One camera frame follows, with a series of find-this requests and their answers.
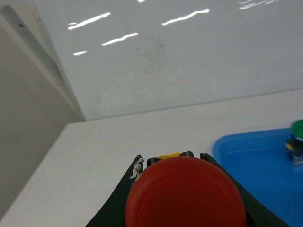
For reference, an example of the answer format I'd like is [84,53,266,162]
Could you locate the grey metal frame post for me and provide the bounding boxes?
[0,0,84,119]

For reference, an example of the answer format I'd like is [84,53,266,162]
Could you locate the red mushroom push button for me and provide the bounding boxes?
[125,157,247,227]

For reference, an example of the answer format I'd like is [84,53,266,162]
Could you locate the blue plastic tray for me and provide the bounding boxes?
[213,128,303,227]

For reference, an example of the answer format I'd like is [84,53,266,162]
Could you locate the green mushroom push button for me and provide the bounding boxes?
[285,120,303,165]

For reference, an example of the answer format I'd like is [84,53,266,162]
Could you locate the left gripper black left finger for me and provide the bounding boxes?
[87,155,144,227]

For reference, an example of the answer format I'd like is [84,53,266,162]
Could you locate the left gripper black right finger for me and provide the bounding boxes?
[199,153,289,227]

